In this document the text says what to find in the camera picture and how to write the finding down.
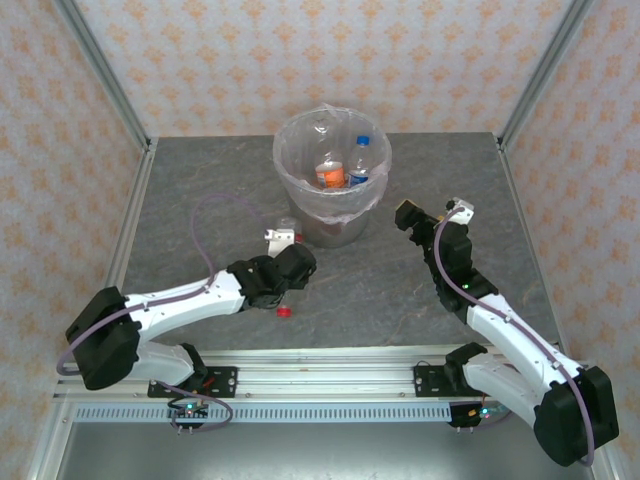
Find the aluminium table side rail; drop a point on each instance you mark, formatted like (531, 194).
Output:
(125, 235)
(520, 200)

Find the clear plastic bin liner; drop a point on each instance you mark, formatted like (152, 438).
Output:
(300, 150)

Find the grey metal shelf panel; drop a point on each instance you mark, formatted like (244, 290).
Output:
(325, 452)

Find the clear bottle red cap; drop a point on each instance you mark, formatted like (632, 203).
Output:
(287, 225)

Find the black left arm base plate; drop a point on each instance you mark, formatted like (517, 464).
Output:
(225, 380)

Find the grey plastic bin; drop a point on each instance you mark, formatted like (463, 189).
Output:
(345, 237)

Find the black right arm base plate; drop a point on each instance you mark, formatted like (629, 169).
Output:
(430, 380)

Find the blue label cola bottle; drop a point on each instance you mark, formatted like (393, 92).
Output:
(359, 176)

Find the aluminium frame post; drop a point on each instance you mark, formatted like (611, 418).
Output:
(102, 65)
(545, 65)

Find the orange label bottle orange cap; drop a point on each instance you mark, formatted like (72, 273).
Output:
(331, 177)

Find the aluminium mounting rail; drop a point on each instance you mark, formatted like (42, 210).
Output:
(325, 372)

